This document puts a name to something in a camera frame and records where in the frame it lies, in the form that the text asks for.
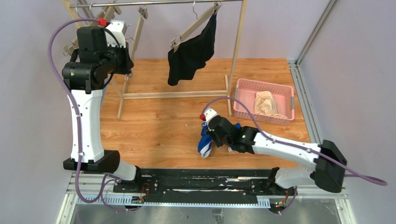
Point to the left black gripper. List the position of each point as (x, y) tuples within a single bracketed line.
[(126, 61)]

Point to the beige hanger with blue underwear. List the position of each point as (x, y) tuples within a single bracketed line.
[(138, 29)]

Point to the blue underwear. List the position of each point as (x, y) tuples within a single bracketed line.
[(205, 143)]

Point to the cream underwear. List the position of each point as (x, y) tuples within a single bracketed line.
[(265, 104)]

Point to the beige hanger with cream underwear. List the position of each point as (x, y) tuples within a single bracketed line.
[(108, 13)]

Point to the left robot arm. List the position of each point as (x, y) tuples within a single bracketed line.
[(101, 51)]

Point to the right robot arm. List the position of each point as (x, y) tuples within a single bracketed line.
[(322, 164)]

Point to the empty beige clip hanger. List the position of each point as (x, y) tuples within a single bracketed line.
[(69, 48)]

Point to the black underwear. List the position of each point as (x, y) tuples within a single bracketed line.
[(192, 54)]

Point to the beige hanger with black underwear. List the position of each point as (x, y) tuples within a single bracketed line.
[(195, 25)]

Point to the wooden clothes rack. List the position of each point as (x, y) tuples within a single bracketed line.
[(73, 11)]

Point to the pink plastic basket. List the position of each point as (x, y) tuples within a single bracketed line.
[(283, 94)]

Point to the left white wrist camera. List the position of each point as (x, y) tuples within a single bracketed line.
[(118, 29)]

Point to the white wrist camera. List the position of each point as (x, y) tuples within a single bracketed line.
[(209, 114), (118, 29)]

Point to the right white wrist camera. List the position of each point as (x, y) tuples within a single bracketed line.
[(209, 114)]

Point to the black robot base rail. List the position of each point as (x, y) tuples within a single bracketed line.
[(219, 188)]

